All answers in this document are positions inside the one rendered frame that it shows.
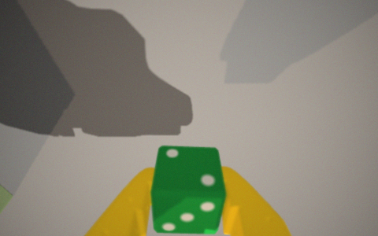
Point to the green die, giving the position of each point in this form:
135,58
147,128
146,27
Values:
188,191

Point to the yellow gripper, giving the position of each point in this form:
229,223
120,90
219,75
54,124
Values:
245,212

